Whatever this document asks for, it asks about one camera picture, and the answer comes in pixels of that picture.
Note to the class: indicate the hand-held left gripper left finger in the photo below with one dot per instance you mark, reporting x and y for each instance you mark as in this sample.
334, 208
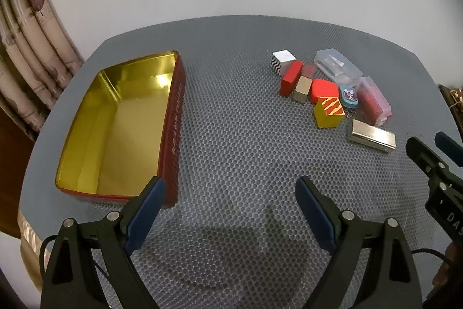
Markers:
144, 218

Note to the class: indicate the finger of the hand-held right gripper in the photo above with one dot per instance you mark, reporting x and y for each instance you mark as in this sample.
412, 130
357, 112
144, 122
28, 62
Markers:
446, 146
423, 157

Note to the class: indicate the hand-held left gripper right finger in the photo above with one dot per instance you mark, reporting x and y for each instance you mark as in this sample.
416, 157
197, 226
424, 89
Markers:
314, 215

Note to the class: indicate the pink clear plastic case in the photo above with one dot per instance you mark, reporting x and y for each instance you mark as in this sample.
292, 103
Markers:
374, 104

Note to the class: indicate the red and gold tin box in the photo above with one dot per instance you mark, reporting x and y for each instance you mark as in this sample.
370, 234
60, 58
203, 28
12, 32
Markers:
119, 128

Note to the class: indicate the small blue cartoon tin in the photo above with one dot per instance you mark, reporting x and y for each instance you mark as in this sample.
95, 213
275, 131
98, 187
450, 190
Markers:
349, 95

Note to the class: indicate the yellow block with red stripes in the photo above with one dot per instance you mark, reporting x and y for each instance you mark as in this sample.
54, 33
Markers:
325, 115

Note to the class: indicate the red rounded box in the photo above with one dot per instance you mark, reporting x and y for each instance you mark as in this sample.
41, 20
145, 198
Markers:
322, 90

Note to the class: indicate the gold lipstick with red cap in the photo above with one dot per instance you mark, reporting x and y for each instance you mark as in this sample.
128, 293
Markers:
302, 88

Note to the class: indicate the red rectangular box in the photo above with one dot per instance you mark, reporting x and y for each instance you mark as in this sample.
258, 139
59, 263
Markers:
291, 77

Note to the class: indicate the brown patterned object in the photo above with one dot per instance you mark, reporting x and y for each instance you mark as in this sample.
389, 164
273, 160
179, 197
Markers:
452, 95

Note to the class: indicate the grey mesh mat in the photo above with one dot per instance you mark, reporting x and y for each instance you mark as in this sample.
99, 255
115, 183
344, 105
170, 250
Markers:
235, 135

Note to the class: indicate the beige shiny cloth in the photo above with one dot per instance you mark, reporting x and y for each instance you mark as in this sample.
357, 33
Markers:
29, 247

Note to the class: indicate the brown wooden furniture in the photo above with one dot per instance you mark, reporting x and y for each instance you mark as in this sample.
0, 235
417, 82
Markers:
12, 167

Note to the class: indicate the black and white patterned box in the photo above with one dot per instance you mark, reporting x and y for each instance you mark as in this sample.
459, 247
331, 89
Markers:
284, 57

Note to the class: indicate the beige patterned curtain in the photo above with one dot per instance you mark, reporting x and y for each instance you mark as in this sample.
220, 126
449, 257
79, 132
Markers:
32, 41

